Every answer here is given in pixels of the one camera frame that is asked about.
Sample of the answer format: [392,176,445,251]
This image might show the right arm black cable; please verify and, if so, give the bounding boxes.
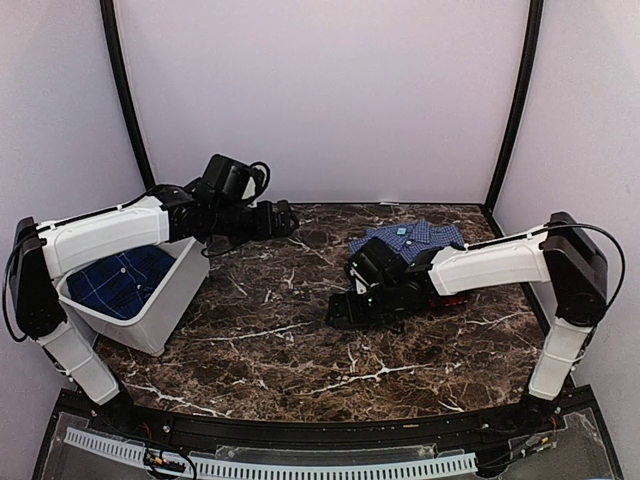
[539,222,627,321]

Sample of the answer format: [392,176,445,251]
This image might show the white slotted cable duct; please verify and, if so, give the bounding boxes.
[64,427,478,479]

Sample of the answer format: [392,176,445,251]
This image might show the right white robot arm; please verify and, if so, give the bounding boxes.
[326,212,609,434]

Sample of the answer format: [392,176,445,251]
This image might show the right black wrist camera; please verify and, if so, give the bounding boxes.
[344,237,408,295]

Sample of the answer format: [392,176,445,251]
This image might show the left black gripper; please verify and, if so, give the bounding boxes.
[210,198,298,245]

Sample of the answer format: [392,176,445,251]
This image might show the right black frame post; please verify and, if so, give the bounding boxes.
[483,0,544,216]

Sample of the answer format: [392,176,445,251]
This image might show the red plaid shirt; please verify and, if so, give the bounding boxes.
[427,295,469,309]

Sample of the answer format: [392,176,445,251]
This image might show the dark blue plaid shirt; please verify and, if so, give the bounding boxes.
[66,246,175,321]

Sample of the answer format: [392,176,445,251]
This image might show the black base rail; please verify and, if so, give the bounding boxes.
[32,387,623,479]

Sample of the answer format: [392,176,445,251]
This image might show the white plastic bin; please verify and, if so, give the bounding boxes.
[56,238,209,356]

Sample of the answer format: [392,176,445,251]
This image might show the black frame post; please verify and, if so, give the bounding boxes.
[483,0,544,216]
[99,0,156,189]

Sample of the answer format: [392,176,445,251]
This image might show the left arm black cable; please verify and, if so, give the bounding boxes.
[0,239,49,344]

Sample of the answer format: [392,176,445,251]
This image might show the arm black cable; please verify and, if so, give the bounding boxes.
[0,239,49,344]
[539,222,627,321]

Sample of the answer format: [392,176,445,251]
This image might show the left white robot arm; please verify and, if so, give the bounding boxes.
[1,179,299,436]

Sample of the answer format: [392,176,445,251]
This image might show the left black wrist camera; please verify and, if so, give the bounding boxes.
[202,154,271,205]

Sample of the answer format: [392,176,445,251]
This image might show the blue checked long sleeve shirt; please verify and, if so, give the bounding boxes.
[348,219,465,263]

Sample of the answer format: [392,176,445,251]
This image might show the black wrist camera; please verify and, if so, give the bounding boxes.
[202,154,271,205]
[344,237,408,295]

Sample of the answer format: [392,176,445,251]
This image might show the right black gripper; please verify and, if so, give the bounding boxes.
[326,278,402,328]

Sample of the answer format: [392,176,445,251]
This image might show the left black frame post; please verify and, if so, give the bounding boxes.
[99,0,156,189]

